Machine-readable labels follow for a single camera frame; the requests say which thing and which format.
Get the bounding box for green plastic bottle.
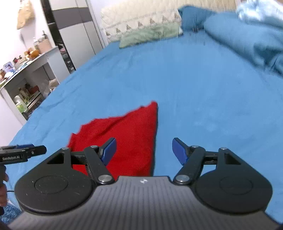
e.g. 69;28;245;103
13;95;28;114

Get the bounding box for wicker basket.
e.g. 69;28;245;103
35;36;53;54

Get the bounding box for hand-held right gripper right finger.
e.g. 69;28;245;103
172;137;243;185

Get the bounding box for green pillow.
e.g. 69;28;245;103
119;23;181;49

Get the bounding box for blue bed sheet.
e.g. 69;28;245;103
4;29;283;219

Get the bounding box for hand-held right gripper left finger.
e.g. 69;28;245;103
46;137;115;185

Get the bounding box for white wardrobe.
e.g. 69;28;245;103
40;0;105;74

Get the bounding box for cream patterned pillow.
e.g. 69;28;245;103
100;4;184;43

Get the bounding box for blue pillow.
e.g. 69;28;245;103
178;5;216;33

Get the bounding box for white desk shelf unit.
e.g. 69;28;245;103
0;46;71;127

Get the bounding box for red knit sweater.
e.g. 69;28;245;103
67;100;159;177

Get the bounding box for light blue blanket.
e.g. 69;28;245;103
235;0;283;25

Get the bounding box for person's left hand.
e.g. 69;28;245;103
0;172;10;207

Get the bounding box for blue fuzzy cloth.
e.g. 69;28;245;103
0;203;22;225

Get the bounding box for beige hanging bag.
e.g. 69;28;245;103
16;0;36;30

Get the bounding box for blue duvet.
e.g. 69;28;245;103
203;12;283;77

